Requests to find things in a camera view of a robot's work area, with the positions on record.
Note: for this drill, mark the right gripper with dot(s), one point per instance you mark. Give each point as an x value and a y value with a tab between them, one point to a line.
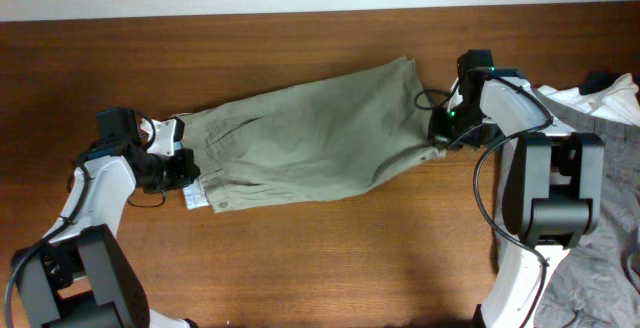
440	136

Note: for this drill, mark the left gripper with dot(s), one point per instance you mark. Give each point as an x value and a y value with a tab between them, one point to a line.
185	171

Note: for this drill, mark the khaki shorts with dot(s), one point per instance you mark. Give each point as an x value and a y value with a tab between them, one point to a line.
319	141

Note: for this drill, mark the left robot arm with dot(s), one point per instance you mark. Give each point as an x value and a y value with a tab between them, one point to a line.
77	275

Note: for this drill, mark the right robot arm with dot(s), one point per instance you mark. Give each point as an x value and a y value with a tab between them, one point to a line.
552	194

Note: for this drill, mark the white garment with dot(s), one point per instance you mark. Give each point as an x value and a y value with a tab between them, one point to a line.
618	103

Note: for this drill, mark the grey shorts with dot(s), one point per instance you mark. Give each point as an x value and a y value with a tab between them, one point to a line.
597	284

